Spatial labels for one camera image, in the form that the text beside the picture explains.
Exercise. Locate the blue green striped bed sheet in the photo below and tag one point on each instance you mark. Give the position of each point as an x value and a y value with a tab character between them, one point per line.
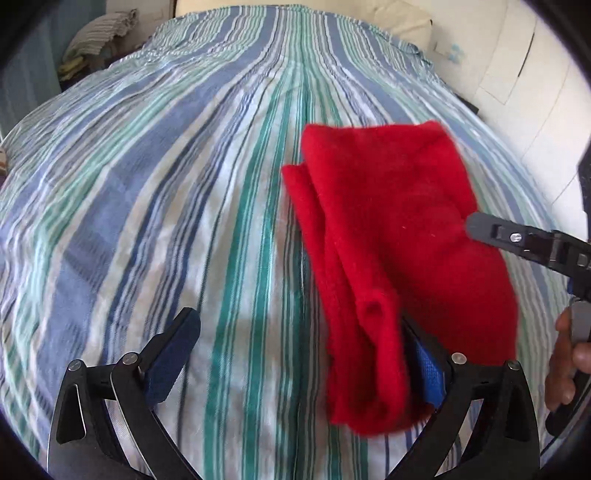
161	207

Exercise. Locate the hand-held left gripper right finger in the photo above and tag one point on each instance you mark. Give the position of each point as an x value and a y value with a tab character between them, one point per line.
430	374

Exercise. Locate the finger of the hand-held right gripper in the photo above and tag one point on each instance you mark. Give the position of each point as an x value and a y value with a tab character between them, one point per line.
503	235

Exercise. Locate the blue curtain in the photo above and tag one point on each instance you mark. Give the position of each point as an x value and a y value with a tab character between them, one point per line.
32	83

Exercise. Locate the red towel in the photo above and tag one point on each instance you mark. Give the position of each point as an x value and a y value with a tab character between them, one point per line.
397	230

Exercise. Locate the pile of striped clothes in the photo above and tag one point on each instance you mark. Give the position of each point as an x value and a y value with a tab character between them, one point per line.
94	37

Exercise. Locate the white built-in wardrobe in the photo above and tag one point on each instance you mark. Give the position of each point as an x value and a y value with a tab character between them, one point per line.
531	92

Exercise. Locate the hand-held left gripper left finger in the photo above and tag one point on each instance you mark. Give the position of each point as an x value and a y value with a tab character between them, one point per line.
170	362

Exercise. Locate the person's right hand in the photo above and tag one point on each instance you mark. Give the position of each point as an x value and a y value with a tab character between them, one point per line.
561	364

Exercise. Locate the dark wooden nightstand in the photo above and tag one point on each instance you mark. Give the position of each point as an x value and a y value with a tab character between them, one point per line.
466	102

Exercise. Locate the white wall socket panel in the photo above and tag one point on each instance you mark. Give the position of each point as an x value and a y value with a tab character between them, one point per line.
448	50

